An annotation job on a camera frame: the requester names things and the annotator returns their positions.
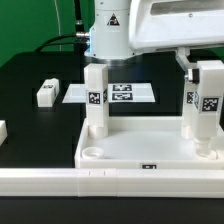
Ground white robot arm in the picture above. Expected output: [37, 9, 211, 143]
[85, 0, 224, 71]

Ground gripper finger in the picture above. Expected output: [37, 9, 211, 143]
[176, 47, 200, 84]

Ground white front fence bar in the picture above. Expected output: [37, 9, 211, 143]
[0, 168, 224, 198]

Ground white desk top tray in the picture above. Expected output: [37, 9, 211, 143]
[74, 117, 224, 170]

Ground fiducial marker sheet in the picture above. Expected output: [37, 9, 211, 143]
[63, 83, 155, 103]

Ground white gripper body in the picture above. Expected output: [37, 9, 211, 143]
[129, 0, 224, 53]

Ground black cables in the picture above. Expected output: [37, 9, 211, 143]
[34, 0, 91, 54]

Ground white left fence block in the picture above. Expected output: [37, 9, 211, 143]
[0, 120, 8, 146]

